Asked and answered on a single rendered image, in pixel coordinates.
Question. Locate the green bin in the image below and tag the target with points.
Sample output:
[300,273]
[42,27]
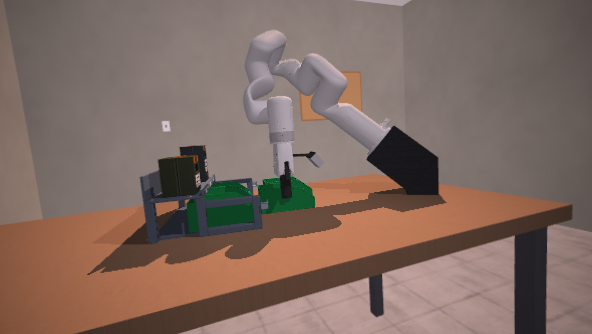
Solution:
[293,179]
[220,216]
[301,199]
[225,187]

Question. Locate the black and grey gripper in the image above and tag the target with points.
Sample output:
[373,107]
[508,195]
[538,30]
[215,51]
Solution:
[283,163]

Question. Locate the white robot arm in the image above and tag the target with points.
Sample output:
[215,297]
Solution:
[261,63]

